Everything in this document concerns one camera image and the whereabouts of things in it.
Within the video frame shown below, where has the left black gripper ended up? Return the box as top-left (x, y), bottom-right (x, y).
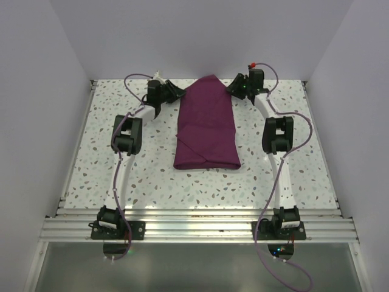
top-left (157, 80), bottom-right (186, 104)

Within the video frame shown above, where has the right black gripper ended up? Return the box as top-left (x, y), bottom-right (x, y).
top-left (224, 74), bottom-right (250, 100)

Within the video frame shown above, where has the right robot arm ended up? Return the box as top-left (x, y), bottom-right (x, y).
top-left (227, 64), bottom-right (300, 239)

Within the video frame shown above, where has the purple cloth drape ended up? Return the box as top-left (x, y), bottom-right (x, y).
top-left (173, 75), bottom-right (241, 170)

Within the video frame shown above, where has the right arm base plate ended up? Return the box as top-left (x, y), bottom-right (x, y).
top-left (251, 218), bottom-right (307, 241)

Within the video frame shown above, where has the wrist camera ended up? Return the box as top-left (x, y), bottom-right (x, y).
top-left (152, 70), bottom-right (166, 84)
top-left (248, 63), bottom-right (257, 71)

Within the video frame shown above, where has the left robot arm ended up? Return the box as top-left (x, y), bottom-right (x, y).
top-left (94, 77), bottom-right (186, 239)

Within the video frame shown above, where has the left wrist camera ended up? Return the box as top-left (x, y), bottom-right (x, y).
top-left (152, 70), bottom-right (166, 84)

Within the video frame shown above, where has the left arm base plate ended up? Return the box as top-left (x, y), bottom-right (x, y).
top-left (88, 221), bottom-right (146, 240)

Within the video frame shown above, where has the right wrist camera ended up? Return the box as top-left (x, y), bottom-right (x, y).
top-left (248, 63), bottom-right (257, 71)

